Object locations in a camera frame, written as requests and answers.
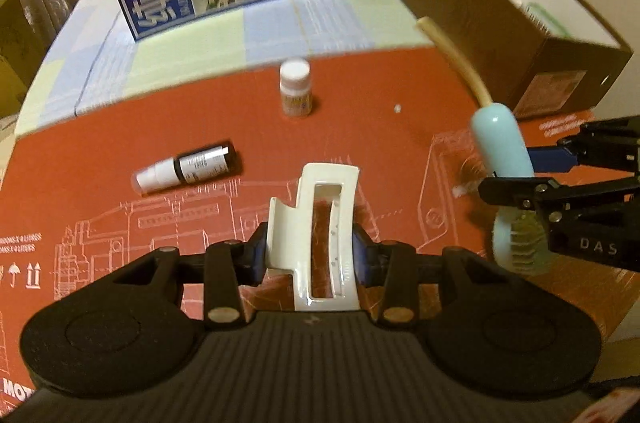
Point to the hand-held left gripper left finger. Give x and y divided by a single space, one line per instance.
257 253

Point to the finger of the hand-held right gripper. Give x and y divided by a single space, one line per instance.
550 159
505 192

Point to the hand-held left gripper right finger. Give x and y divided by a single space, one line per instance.
362 260

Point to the white hair claw clip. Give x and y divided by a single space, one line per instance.
282 233

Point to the teal hairbrush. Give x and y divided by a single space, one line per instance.
500 138

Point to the dark spray bottle white cap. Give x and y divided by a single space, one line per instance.
200 163

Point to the green white small box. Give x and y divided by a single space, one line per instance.
545 19

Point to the small white pill bottle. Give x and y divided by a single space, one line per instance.
294 90

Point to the brown cardboard storage box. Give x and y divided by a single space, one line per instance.
450 3

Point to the red printed cardboard sheet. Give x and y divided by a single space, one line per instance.
375 153

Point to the pastel checkered tablecloth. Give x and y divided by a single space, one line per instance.
175 53

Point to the yellow cardboard box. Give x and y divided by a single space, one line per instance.
15 53

